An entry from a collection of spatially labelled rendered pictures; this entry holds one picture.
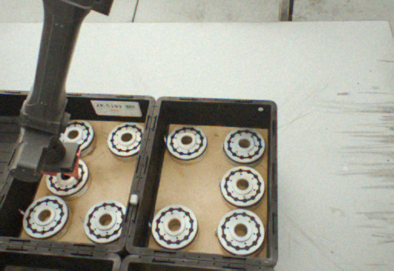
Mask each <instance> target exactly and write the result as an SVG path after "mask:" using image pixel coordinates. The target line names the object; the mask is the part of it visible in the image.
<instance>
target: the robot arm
mask: <svg viewBox="0 0 394 271"><path fill-rule="evenodd" d="M42 1H43V16H44V22H43V26H42V33H41V41H40V46H39V50H38V61H37V66H36V70H35V81H34V84H33V85H32V86H31V90H30V91H29V93H28V97H27V100H25V101H24V104H23V106H22V110H21V111H20V118H19V122H18V127H20V128H21V134H22V137H21V138H20V142H19V143H20V146H19V147H18V149H17V152H16V155H15V158H14V159H13V161H12V166H11V168H10V170H9V171H8V173H9V174H10V175H11V176H12V177H14V178H16V179H18V180H22V181H25V182H37V181H39V179H40V176H41V174H45V175H49V176H57V172H60V173H64V174H65V175H67V176H71V177H74V178H78V161H79V157H80V155H81V149H80V146H79V144H78V143H77V142H61V139H60V136H61V133H62V134H65V130H66V128H67V126H68V121H69V118H70V116H71V114H68V113H67V112H65V107H66V104H67V101H68V100H67V93H66V90H65V85H66V81H67V78H68V72H69V70H70V67H71V63H72V58H73V56H74V53H75V52H74V51H75V47H76V44H77V42H78V36H79V33H80V30H81V25H82V23H83V22H84V19H85V18H86V16H87V15H89V14H90V12H91V10H92V11H95V12H98V13H100V14H102V15H107V16H109V13H110V12H111V9H112V4H113V2H114V0H42ZM63 114H64V115H63Z"/></svg>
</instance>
